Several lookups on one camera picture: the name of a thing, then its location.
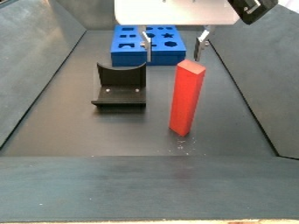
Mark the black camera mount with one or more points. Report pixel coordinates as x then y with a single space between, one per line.
252 10

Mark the red rectangular block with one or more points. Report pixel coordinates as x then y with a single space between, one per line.
188 87

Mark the blue shape sorting board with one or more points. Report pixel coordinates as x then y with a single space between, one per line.
129 54

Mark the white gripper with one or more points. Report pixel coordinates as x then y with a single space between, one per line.
176 12

